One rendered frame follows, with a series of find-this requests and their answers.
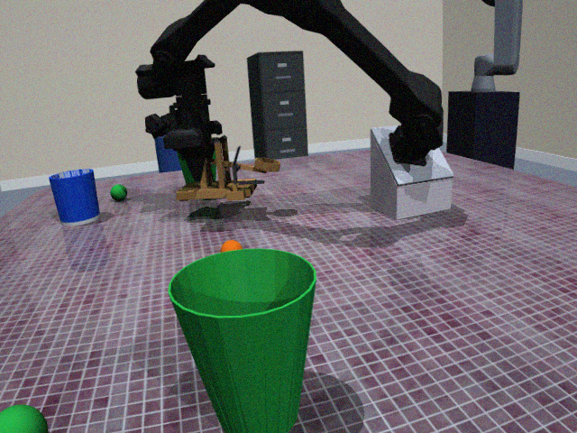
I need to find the orange ball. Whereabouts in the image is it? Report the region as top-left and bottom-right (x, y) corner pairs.
(221, 240), (243, 253)

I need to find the blue cup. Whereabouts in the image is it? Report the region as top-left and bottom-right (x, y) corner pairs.
(49, 169), (101, 226)

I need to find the green tapered cup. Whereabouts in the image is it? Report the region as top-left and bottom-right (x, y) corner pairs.
(178, 151), (216, 185)
(168, 249), (316, 433)

